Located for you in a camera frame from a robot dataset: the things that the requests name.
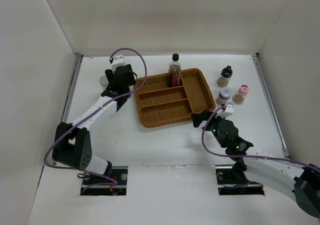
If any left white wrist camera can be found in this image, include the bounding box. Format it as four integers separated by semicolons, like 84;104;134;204
109;53;126;73

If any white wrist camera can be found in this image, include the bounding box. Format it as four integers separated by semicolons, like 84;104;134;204
109;53;126;73
219;102;234;119

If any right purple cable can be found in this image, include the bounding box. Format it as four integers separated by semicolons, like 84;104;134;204
201;104;320;172

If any silver lid blue jar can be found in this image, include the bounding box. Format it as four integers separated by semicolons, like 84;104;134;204
99;75;109;91

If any purple cable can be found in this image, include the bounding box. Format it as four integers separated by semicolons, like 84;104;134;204
43;47;148;195
201;104;320;172

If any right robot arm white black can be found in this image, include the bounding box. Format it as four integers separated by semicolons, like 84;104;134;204
191;105;320;218

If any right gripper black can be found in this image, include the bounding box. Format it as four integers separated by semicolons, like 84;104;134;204
191;109;229;148

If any black cap pepper shaker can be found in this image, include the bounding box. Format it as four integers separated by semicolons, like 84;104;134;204
216;65;233;87

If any aluminium table edge rail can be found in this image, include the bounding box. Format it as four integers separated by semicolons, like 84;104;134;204
60;52;84;123

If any pink cap spice shaker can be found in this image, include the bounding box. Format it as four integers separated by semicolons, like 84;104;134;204
232;84;250;105

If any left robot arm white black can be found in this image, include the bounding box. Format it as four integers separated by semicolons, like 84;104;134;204
51;64;136;185

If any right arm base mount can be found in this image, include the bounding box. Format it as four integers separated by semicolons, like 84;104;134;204
215;162;265;196

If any red label spice jar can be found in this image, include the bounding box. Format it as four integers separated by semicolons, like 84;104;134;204
216;87;232;105

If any dark soy sauce bottle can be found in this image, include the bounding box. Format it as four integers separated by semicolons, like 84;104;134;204
168;53;181;87

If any brown wicker divided tray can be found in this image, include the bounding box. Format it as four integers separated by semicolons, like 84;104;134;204
135;68;216;128

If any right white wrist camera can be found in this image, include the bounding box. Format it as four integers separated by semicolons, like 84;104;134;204
219;102;234;119

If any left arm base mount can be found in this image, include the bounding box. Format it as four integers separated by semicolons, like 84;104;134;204
77;166;129;197

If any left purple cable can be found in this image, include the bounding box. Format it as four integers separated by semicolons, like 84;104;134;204
43;47;148;195

